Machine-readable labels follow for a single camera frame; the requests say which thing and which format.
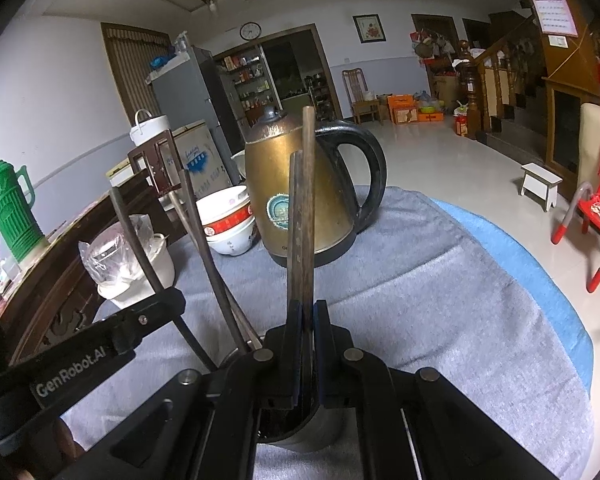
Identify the grey refrigerator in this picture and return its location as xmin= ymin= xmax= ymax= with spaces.
xmin=147 ymin=47 xmax=237 ymax=188

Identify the red banded bowl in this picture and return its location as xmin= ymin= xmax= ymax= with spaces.
xmin=200 ymin=205 xmax=254 ymax=239

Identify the wooden cabinet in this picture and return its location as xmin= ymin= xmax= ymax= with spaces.
xmin=542 ymin=25 xmax=600 ymax=187

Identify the green thermos flask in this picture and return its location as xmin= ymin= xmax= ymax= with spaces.
xmin=0 ymin=157 xmax=51 ymax=264

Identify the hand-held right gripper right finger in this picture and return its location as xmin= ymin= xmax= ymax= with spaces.
xmin=314 ymin=300 xmax=563 ymax=480

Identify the white bowl with blue print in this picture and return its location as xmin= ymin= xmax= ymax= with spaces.
xmin=207 ymin=219 xmax=259 ymax=257

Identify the blue cloth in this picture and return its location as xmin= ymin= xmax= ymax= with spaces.
xmin=426 ymin=197 xmax=597 ymax=397

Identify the framed wall picture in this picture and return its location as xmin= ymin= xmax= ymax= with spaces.
xmin=352 ymin=13 xmax=386 ymax=45

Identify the dark wooden chopstick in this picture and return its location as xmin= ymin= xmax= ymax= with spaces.
xmin=166 ymin=192 xmax=264 ymax=351
xmin=109 ymin=186 xmax=218 ymax=373
xmin=300 ymin=105 xmax=319 ymax=313
xmin=180 ymin=168 xmax=251 ymax=355
xmin=285 ymin=150 xmax=307 ymax=311

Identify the brown slatted door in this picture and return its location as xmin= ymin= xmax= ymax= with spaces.
xmin=100 ymin=22 xmax=174 ymax=127

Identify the shelf of bottles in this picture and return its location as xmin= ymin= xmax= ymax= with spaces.
xmin=222 ymin=50 xmax=277 ymax=112

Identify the wooden stair banister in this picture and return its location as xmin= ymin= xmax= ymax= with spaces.
xmin=452 ymin=10 xmax=547 ymax=142

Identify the grey tablecloth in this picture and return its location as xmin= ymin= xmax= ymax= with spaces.
xmin=60 ymin=185 xmax=597 ymax=480

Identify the person's left hand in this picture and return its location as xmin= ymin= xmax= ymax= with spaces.
xmin=52 ymin=417 xmax=87 ymax=462

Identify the orange crate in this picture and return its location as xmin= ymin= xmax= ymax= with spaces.
xmin=387 ymin=92 xmax=445 ymax=125

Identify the steel utensil cup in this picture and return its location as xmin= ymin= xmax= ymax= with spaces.
xmin=215 ymin=335 xmax=357 ymax=454

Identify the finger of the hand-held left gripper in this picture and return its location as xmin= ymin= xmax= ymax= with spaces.
xmin=99 ymin=287 xmax=187 ymax=352

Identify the light wooden chair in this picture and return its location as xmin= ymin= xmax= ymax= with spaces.
xmin=342 ymin=67 xmax=382 ymax=125

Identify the bronze electric kettle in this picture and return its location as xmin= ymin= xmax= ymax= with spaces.
xmin=243 ymin=104 xmax=389 ymax=269

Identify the small white stool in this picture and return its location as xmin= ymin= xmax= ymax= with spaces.
xmin=519 ymin=162 xmax=564 ymax=213

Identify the red plastic chair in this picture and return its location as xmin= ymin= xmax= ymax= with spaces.
xmin=551 ymin=182 xmax=600 ymax=294

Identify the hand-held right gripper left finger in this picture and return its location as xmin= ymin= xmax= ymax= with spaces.
xmin=55 ymin=300 xmax=303 ymax=480

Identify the beige chair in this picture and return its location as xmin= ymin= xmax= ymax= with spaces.
xmin=577 ymin=102 xmax=600 ymax=197

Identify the white bucket with handle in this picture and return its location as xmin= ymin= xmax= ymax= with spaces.
xmin=129 ymin=108 xmax=172 ymax=147

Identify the carved dark wooden chair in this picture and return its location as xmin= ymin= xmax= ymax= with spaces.
xmin=0 ymin=170 xmax=191 ymax=367

